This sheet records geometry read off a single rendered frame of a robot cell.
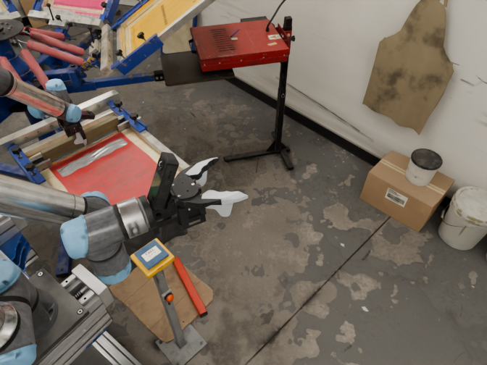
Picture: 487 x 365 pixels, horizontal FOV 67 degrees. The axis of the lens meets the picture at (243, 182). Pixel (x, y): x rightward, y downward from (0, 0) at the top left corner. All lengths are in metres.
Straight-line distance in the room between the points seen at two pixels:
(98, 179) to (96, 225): 1.18
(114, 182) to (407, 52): 2.02
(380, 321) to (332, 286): 0.35
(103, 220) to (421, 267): 2.42
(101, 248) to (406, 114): 2.49
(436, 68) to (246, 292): 1.88
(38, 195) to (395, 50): 2.42
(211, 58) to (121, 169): 0.93
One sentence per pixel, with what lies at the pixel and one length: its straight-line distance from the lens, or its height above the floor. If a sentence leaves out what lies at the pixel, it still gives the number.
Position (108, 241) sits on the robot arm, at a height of 1.66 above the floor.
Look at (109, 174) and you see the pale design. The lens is 1.92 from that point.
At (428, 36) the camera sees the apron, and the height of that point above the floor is 1.20.
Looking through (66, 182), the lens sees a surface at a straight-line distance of 1.96.
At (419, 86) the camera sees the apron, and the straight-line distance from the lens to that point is 2.81.
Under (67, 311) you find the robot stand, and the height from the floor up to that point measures 1.26.
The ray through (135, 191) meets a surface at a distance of 1.80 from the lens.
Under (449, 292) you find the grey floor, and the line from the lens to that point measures 2.84.
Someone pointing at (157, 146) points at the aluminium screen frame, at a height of 0.99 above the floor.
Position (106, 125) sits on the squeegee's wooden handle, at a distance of 2.07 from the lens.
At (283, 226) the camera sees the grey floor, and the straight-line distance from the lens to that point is 2.81.
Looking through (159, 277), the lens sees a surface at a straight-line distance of 1.67.
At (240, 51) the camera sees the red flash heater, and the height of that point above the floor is 1.10.
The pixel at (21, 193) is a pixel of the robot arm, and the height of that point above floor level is 1.71.
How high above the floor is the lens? 2.25
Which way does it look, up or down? 47 degrees down
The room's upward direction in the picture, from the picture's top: straight up
